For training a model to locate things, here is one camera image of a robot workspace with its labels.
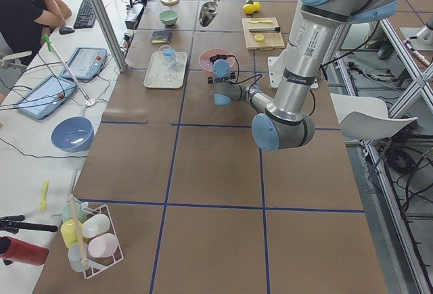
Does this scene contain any teach pendant tablet near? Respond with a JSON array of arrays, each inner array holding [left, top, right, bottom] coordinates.
[[14, 75, 76, 120]]

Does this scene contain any pile of ice cubes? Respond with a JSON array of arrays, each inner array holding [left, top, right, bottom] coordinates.
[[199, 52, 212, 72]]

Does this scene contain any green bowl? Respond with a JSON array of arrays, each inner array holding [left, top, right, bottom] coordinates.
[[159, 9, 179, 26]]

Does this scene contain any metal ice scoop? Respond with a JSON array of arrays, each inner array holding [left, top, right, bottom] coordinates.
[[199, 0, 219, 27]]

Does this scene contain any white wire cup rack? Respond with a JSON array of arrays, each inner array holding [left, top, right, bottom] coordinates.
[[60, 195, 124, 279]]

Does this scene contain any black keyboard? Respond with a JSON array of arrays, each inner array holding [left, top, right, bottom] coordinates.
[[73, 0, 96, 29]]

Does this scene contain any yellow plastic fork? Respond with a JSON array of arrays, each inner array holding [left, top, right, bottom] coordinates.
[[39, 180, 49, 213]]

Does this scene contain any blue bowl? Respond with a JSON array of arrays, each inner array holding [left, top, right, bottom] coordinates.
[[51, 116, 94, 153]]

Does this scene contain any teach pendant tablet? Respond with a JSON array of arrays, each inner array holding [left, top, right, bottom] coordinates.
[[14, 75, 76, 120], [67, 47, 108, 81]]

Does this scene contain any white chair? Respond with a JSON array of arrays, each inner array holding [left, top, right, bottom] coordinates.
[[331, 93, 418, 140]]

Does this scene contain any grey folded cloth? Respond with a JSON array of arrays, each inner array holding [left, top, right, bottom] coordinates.
[[151, 30, 173, 45]]

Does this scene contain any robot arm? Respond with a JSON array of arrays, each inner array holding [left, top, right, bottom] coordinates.
[[212, 0, 398, 151]]

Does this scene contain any aluminium frame post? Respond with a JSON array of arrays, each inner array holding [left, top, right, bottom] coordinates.
[[90, 0, 128, 72]]

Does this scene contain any blue plastic cup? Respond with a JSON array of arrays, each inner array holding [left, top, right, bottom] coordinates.
[[164, 48, 181, 68]]

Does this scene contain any teach pendant tablet far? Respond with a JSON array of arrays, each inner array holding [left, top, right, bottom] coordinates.
[[67, 47, 108, 81]]

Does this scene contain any pink bowl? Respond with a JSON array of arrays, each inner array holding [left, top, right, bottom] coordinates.
[[201, 49, 235, 68]]

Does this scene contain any wooden cutting board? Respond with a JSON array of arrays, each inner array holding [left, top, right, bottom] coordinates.
[[242, 17, 286, 51]]

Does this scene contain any lemon half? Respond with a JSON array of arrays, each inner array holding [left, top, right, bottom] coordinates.
[[254, 34, 265, 43]]

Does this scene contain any red bottle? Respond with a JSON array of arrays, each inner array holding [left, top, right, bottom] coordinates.
[[1, 236, 49, 266]]

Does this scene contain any yellow plastic knife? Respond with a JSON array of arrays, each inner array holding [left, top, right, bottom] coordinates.
[[247, 20, 273, 24]]

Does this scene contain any steel cylinder rod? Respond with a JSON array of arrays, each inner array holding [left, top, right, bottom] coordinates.
[[248, 26, 281, 33]]

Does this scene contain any seated person black shirt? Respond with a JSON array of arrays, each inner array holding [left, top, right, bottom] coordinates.
[[1, 0, 72, 65]]

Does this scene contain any white bear tray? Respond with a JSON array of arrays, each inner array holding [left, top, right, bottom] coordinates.
[[143, 51, 188, 89]]

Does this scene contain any black computer mouse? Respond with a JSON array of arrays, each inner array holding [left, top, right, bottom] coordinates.
[[59, 26, 75, 35]]

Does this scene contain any whole yellow lemon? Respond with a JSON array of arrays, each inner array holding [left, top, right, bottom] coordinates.
[[242, 3, 256, 15]]

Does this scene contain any clear wine glass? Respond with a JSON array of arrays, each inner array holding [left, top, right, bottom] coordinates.
[[159, 45, 176, 82]]

